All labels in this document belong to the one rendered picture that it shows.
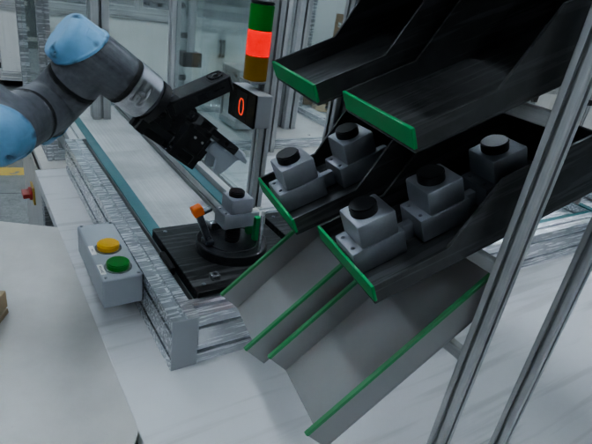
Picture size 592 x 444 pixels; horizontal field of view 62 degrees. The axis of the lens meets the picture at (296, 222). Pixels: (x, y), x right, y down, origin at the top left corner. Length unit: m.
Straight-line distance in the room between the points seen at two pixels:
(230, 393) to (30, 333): 0.36
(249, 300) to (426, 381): 0.36
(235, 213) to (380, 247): 0.45
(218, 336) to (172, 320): 0.10
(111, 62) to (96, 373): 0.48
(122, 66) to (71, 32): 0.07
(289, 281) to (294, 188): 0.18
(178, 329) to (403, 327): 0.37
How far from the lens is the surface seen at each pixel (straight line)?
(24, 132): 0.68
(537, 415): 1.01
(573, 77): 0.51
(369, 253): 0.53
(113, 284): 0.92
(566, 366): 1.16
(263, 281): 0.79
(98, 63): 0.76
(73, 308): 1.03
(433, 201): 0.54
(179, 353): 0.86
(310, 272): 0.74
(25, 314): 1.03
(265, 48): 1.08
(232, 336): 0.89
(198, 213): 0.92
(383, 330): 0.65
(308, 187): 0.64
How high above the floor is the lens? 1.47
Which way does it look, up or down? 26 degrees down
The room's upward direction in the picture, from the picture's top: 9 degrees clockwise
